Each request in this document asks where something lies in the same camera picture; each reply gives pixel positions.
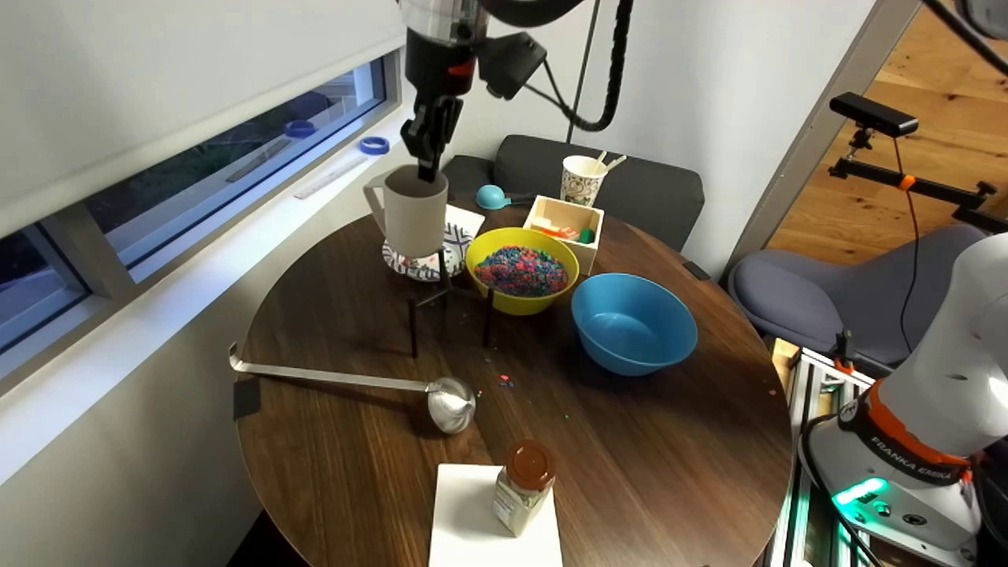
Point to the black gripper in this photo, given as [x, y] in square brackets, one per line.
[439, 70]

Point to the patterned paper cup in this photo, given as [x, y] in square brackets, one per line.
[581, 178]

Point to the blue plastic bowl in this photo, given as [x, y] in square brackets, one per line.
[630, 325]

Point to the black metal wire stand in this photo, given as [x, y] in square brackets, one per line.
[446, 293]

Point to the blue tape roll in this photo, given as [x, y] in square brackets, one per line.
[374, 147]

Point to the spice jar brown lid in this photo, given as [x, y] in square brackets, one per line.
[519, 485]

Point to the patterned white plate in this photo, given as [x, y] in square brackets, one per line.
[462, 227]

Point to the light wooden box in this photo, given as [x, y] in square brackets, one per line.
[571, 225]

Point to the white roller blind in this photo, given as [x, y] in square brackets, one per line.
[102, 89]

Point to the grey office chair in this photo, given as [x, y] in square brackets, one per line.
[872, 309]

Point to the metal ladle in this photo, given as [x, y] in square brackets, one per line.
[449, 401]

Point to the dark grey sofa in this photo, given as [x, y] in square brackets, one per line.
[648, 192]

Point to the white paper sheet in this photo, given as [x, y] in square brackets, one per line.
[468, 533]

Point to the small teal ball toy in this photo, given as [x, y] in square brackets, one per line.
[492, 196]

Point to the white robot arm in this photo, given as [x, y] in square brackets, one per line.
[893, 461]

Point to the black camera on tripod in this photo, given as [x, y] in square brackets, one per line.
[894, 125]

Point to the yellow bowl with beads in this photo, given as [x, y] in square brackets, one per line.
[519, 273]

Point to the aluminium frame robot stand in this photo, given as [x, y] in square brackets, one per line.
[811, 527]

